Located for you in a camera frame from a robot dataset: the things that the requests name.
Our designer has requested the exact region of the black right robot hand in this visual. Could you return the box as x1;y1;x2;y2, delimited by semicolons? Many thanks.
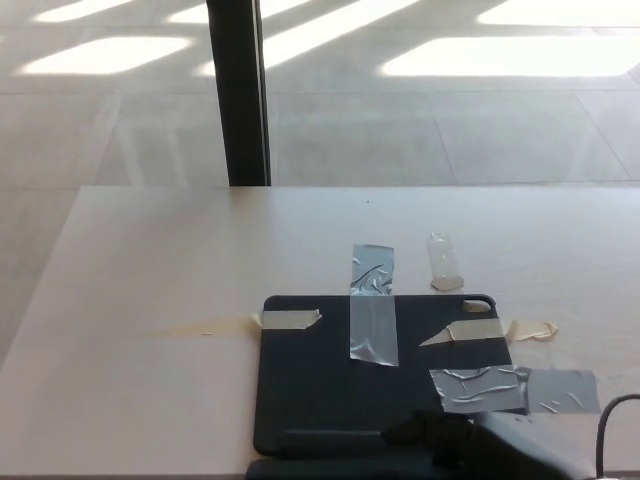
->
381;409;482;472

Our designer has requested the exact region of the dark folding tablet cover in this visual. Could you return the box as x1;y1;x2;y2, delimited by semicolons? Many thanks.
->
244;293;514;480

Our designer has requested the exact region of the beige masking tape strip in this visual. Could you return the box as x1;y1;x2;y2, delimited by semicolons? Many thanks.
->
417;318;559;348
134;308;322;339

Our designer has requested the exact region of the clear tape piece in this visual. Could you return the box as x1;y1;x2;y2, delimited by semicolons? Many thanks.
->
426;231;465;293

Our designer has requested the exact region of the wide grey duct tape strip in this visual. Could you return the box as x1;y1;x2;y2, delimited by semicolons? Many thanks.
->
428;364;602;416

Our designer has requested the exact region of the long grey duct tape strip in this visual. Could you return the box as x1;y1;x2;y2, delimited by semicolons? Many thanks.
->
348;243;400;368

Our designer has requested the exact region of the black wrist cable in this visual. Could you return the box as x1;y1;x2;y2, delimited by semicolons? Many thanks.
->
596;393;640;475

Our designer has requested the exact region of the black window frame post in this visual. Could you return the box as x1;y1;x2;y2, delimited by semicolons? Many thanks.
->
205;0;274;188

